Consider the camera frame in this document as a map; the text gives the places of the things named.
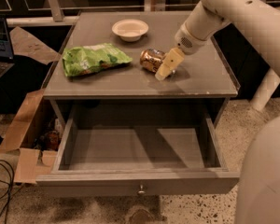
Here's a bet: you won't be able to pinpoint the black cables on floor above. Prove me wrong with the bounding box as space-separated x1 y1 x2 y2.
0 145 17 224

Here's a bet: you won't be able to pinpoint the grey cabinet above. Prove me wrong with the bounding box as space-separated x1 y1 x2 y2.
44 11 239 120

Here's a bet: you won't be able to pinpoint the orange soda can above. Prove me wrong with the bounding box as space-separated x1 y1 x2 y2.
140 49 167 73

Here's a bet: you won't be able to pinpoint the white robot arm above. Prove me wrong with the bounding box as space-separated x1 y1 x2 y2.
156 0 280 224

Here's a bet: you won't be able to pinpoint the green chip bag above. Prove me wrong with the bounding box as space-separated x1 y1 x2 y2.
63 43 133 77

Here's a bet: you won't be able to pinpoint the open grey top drawer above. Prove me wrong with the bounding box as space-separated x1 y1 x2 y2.
36 104 239 197

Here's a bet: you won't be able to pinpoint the metal drawer knob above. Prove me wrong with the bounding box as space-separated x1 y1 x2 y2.
137 185 146 196

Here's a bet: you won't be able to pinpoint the white paper bowl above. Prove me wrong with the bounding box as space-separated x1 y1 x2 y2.
112 19 148 42

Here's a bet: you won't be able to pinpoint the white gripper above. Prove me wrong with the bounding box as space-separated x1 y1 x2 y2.
155 23 206 81

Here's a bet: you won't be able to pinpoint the open cardboard box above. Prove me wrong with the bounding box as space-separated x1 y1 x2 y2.
0 26 61 184

